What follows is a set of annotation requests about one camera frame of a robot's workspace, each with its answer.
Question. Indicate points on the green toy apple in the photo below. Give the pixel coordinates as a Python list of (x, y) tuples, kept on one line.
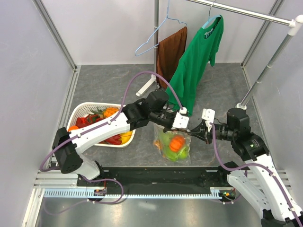
[(183, 154)]

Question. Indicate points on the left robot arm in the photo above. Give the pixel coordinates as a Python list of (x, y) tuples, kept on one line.
[(69, 146)]

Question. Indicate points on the red toy lobster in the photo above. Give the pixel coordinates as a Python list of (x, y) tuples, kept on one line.
[(114, 140)]

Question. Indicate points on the teal hanger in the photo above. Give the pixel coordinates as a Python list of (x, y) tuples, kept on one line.
[(210, 18)]

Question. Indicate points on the toy pineapple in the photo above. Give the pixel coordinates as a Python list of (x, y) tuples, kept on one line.
[(106, 112)]

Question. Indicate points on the orange toy ginger root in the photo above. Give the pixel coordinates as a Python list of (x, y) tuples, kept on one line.
[(158, 144)]

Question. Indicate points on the white plastic basket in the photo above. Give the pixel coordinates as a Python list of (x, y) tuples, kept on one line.
[(83, 110)]

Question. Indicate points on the green t-shirt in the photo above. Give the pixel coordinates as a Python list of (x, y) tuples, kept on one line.
[(201, 51)]

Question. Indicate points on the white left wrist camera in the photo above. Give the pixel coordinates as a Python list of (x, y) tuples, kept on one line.
[(181, 120)]

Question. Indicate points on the green toy leafy vegetable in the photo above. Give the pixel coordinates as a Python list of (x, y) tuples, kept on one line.
[(165, 139)]

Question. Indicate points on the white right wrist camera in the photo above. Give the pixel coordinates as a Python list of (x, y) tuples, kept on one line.
[(208, 116)]

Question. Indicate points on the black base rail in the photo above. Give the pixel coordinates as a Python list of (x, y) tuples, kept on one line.
[(178, 180)]

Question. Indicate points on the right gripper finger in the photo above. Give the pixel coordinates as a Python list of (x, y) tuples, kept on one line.
[(194, 134), (196, 130)]

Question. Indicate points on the yellow toy pepper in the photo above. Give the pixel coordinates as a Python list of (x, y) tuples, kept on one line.
[(125, 137)]

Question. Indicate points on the toy orange fruit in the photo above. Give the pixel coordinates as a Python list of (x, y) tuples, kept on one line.
[(74, 127)]

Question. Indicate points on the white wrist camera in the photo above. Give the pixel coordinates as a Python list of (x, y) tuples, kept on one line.
[(181, 120), (208, 116)]

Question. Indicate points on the blue wire hanger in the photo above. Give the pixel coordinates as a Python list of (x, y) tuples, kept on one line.
[(155, 33)]

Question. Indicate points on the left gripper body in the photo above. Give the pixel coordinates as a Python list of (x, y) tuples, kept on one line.
[(163, 118)]

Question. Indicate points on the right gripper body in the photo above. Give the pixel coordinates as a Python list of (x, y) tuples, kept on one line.
[(221, 131)]

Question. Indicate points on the brown cloth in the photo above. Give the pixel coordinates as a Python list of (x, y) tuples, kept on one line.
[(170, 51)]

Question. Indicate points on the white cable duct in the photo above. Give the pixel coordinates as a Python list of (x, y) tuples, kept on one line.
[(94, 193)]

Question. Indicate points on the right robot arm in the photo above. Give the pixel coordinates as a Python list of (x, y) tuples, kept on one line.
[(257, 180)]

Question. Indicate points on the dotted clear zip bag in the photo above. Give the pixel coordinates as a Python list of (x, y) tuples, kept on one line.
[(158, 129)]

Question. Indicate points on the orange toy pumpkin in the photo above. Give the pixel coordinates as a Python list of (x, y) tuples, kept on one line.
[(177, 143)]

